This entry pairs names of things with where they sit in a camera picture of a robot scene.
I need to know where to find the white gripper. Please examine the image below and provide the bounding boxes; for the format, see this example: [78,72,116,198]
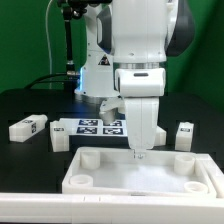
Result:
[115,68,166,159]

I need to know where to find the white desk top tray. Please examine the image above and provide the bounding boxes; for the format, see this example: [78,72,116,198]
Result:
[62,147,217,198]

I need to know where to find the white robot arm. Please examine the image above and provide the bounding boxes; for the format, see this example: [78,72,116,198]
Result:
[75,0,194,158]

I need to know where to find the white sheet with markers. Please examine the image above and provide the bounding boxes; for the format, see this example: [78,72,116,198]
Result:
[60,118,127,137]

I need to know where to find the white front fence bar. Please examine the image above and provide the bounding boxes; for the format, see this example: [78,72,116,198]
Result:
[0,193,224,224]

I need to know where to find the white fence bar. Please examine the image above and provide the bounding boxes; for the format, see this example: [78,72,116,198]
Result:
[0,193,224,224]
[197,154,224,199]

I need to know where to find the white right fence bar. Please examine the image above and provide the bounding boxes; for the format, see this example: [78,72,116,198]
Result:
[197,154,224,199]

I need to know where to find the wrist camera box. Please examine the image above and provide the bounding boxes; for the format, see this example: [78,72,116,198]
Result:
[99,97,125,125]

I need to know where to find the black cable on table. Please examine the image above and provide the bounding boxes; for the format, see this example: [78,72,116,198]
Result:
[23,73,81,90]

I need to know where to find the white cable behind pole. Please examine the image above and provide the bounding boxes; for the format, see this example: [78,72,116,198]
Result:
[45,0,54,90]

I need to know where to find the black camera stand pole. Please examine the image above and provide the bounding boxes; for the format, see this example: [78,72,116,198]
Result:
[57,0,88,77]

